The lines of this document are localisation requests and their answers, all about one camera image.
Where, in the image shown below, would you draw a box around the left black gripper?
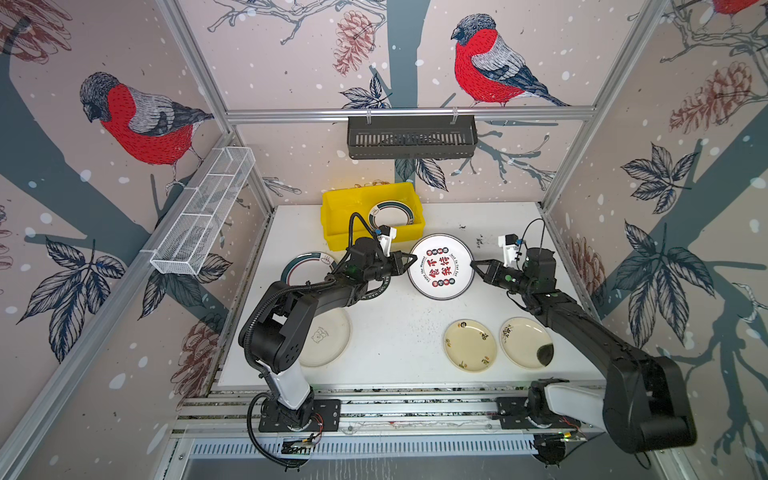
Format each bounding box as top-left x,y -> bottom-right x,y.
363,251 -> 417,284

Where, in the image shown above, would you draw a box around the white plate red characters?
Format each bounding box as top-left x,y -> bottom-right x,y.
408,234 -> 475,301

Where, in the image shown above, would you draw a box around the green red rim plate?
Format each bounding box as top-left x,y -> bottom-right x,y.
368,200 -> 415,229

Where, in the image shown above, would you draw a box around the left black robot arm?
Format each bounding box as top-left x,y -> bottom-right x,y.
238,237 -> 417,417

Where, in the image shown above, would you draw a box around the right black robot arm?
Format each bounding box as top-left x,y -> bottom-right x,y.
471,248 -> 697,454

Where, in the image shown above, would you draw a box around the yellow plastic bin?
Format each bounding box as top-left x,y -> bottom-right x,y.
319,181 -> 427,252

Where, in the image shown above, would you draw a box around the green rim Hao Wei plate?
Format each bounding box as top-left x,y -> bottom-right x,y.
352,275 -> 391,302

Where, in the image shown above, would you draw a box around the cream floral plate right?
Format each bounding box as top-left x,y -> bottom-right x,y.
500,317 -> 554,370

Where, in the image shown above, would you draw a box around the cream floral plate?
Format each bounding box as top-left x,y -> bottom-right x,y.
500,317 -> 554,370
443,319 -> 498,373

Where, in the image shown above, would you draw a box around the cream floral plate centre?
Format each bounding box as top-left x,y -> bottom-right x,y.
443,319 -> 498,373

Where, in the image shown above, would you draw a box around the green rim plate far left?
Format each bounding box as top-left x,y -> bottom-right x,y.
280,251 -> 337,286

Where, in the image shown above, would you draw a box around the plain cream plate left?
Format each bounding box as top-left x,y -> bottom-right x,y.
299,308 -> 351,368

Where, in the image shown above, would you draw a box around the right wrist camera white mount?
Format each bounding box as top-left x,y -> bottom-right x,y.
498,234 -> 523,267

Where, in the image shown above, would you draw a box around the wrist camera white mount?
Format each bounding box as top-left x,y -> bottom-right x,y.
376,225 -> 397,257
498,234 -> 523,267

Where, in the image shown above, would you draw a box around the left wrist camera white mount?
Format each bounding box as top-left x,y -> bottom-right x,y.
376,225 -> 397,257

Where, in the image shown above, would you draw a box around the black hanging wire basket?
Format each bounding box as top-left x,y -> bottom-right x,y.
347,115 -> 478,160

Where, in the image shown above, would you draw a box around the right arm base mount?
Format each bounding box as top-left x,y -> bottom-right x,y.
493,396 -> 582,430

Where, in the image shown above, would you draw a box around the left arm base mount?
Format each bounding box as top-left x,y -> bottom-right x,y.
258,398 -> 341,433

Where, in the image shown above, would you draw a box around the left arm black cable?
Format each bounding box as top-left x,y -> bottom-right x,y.
245,392 -> 313,470

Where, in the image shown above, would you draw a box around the white wire mesh shelf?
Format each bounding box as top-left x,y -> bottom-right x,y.
150,146 -> 255,275

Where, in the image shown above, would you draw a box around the aluminium frame rail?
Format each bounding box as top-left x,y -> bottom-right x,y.
225,106 -> 596,125

